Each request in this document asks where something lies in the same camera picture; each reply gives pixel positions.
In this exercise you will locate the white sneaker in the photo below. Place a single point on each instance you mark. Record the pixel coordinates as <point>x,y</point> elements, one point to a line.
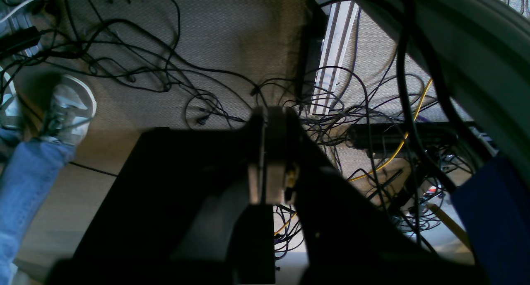
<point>70,112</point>

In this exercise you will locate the blue box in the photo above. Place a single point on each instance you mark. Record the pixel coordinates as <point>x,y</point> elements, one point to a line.
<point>493,205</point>

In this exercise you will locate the blue jeans leg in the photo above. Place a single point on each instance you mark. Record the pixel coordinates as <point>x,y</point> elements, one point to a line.
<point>30,171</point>

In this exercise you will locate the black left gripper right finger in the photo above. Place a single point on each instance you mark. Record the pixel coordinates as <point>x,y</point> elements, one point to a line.
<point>348,240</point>

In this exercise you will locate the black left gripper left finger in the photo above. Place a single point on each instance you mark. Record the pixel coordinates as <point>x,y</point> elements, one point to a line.
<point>186,208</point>

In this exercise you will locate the aluminium frame rail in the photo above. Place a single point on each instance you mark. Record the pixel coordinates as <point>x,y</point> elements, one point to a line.
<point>342,15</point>

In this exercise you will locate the black power strip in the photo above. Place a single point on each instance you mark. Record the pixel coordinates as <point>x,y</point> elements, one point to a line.
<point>382,137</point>

